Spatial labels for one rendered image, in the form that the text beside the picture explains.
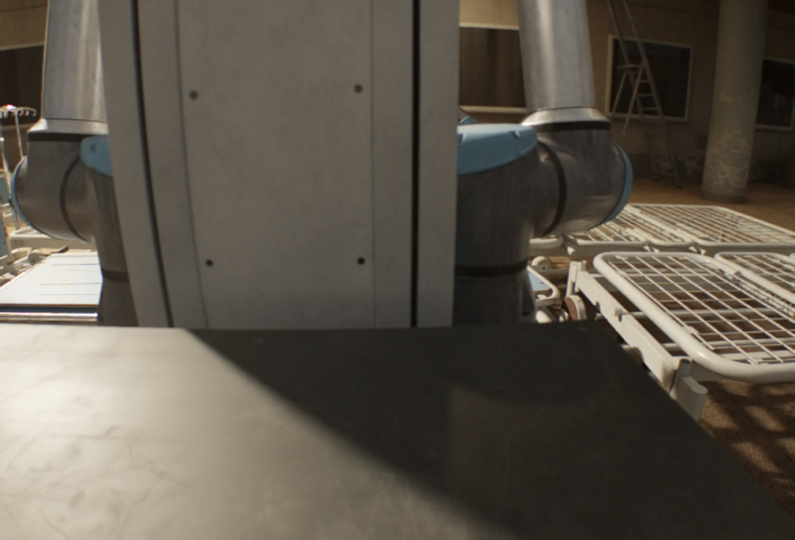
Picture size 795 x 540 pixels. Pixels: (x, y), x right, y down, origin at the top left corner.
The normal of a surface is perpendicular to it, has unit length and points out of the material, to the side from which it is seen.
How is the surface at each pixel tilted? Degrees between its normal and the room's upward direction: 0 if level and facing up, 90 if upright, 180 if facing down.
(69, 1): 82
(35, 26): 90
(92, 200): 88
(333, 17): 90
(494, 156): 85
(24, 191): 75
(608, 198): 99
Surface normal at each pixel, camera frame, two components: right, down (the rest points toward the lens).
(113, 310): -0.22, -0.07
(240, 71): 0.06, 0.28
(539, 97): -0.82, 0.14
